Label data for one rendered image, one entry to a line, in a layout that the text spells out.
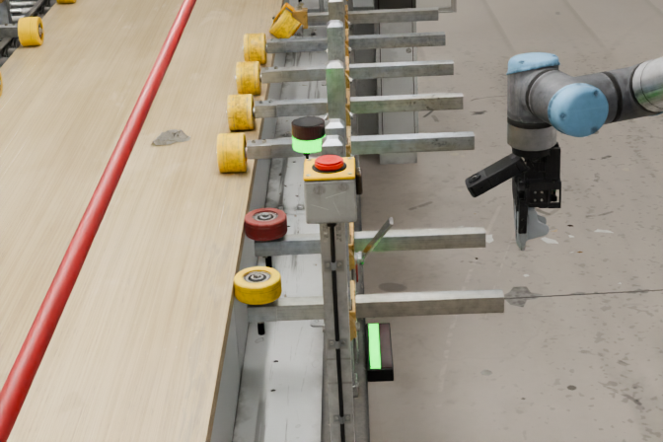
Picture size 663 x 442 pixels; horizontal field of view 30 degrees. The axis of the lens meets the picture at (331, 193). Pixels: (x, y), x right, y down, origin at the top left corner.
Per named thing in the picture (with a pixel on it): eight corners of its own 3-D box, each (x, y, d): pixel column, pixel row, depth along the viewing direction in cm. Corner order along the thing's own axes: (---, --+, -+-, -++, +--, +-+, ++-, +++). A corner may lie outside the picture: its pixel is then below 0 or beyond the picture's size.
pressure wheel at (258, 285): (261, 318, 218) (257, 258, 214) (294, 331, 213) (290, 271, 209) (228, 335, 213) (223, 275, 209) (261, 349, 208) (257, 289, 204)
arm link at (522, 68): (525, 66, 213) (496, 51, 222) (524, 134, 218) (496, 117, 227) (572, 58, 216) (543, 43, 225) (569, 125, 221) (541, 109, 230)
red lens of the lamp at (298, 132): (326, 127, 224) (325, 115, 223) (325, 138, 218) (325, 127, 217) (292, 128, 224) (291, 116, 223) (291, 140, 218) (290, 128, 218)
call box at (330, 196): (356, 206, 175) (354, 156, 172) (357, 227, 168) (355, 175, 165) (307, 208, 175) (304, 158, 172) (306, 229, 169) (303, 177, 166)
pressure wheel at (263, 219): (290, 258, 240) (287, 204, 235) (289, 277, 232) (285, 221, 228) (250, 259, 240) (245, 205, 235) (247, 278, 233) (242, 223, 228)
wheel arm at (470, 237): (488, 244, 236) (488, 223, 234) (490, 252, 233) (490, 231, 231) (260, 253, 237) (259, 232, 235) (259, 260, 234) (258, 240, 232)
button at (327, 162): (343, 165, 171) (343, 153, 170) (343, 176, 167) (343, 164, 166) (315, 166, 171) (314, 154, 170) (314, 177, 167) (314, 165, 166)
